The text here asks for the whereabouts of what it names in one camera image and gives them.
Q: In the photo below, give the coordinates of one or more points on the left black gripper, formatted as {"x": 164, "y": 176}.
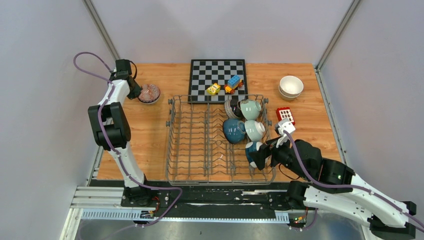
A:
{"x": 136, "y": 92}

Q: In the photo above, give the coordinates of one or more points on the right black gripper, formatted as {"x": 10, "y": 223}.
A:
{"x": 264, "y": 150}

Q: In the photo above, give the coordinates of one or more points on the teal white dotted bowl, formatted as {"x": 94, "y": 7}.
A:
{"x": 252, "y": 147}

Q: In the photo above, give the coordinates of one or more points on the blue zigzag bowl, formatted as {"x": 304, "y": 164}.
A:
{"x": 149, "y": 92}

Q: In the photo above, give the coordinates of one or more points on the dark teal glazed bowl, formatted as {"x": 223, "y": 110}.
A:
{"x": 234, "y": 130}

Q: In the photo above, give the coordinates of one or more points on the beige floral bowl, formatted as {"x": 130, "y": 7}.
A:
{"x": 286, "y": 97}

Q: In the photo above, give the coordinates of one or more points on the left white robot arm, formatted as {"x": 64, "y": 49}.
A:
{"x": 112, "y": 132}

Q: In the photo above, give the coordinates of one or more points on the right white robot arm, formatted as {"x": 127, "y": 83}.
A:
{"x": 332, "y": 186}

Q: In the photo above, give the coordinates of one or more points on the light blue striped bowl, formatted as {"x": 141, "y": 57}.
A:
{"x": 255, "y": 130}

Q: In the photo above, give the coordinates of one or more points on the mint green bowl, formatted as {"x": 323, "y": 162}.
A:
{"x": 250, "y": 109}

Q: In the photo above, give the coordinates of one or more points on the red toy block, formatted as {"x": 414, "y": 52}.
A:
{"x": 285, "y": 113}

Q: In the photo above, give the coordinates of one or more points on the black patterned bowl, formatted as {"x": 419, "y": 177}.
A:
{"x": 232, "y": 109}

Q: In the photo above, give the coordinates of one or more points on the blue orange toy truck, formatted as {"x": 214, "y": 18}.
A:
{"x": 233, "y": 84}

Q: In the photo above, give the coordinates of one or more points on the black white checkerboard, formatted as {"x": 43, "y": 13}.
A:
{"x": 206, "y": 72}

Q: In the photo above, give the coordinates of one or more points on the yellow toy car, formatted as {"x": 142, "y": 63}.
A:
{"x": 213, "y": 89}

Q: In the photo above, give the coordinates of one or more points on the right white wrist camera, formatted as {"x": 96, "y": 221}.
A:
{"x": 283, "y": 127}

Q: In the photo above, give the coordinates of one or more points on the grey wire dish rack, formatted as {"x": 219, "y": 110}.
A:
{"x": 198, "y": 152}

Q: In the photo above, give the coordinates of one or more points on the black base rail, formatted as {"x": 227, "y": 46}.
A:
{"x": 226, "y": 202}

